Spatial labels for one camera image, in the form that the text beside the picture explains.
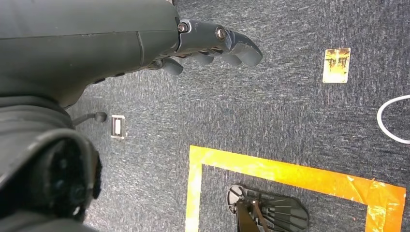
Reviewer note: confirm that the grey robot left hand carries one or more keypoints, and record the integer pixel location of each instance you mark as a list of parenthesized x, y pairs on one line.
[(80, 44)]

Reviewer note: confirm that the yellow card with black print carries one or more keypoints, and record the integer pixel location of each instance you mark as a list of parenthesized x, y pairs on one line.
[(336, 67)]

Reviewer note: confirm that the silver floor socket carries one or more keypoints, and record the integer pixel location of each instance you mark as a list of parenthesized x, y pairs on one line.
[(118, 127)]

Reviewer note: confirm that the ribbed grey left arm sleeve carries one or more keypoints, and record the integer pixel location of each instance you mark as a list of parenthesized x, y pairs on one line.
[(32, 144)]

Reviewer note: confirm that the yellow floor tape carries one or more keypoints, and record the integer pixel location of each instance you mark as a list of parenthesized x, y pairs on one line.
[(288, 175)]

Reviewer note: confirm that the black robot foot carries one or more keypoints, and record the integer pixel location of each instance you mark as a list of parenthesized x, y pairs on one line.
[(285, 211)]

